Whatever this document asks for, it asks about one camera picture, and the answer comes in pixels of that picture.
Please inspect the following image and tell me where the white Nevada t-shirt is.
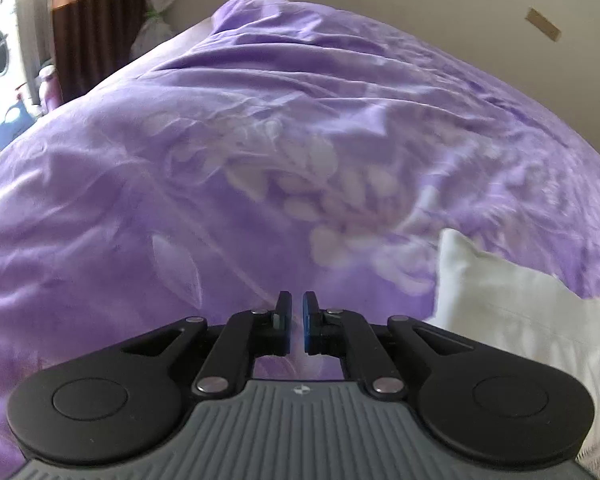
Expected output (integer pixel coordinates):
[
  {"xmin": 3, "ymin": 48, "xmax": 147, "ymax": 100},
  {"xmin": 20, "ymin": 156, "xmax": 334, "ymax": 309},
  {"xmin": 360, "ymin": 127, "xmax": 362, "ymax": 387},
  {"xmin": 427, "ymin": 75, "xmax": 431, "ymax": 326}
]
[{"xmin": 428, "ymin": 229, "xmax": 600, "ymax": 478}]

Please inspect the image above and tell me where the purple floral bed cover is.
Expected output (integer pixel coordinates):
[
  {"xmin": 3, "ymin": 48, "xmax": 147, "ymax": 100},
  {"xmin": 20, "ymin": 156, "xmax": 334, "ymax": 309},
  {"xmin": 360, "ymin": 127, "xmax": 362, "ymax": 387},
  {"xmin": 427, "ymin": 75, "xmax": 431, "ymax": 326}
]
[{"xmin": 0, "ymin": 0, "xmax": 600, "ymax": 479}]

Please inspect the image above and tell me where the white washing machine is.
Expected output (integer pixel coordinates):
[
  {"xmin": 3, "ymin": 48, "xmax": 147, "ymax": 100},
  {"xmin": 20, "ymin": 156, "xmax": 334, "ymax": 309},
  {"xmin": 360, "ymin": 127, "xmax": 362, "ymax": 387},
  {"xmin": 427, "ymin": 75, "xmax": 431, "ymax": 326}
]
[{"xmin": 0, "ymin": 0, "xmax": 53, "ymax": 150}]

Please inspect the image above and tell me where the brown patterned curtain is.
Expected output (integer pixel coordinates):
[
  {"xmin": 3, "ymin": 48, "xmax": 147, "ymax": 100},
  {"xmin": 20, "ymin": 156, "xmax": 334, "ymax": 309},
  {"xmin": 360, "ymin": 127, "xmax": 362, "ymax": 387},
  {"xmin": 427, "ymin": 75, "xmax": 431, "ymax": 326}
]
[{"xmin": 50, "ymin": 0, "xmax": 147, "ymax": 102}]

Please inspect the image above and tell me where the tan wall switch plate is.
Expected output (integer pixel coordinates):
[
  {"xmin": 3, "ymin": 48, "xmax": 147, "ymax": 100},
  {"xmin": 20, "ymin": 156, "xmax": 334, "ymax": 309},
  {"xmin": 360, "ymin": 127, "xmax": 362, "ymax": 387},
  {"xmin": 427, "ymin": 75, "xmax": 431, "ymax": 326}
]
[{"xmin": 526, "ymin": 8, "xmax": 562, "ymax": 42}]

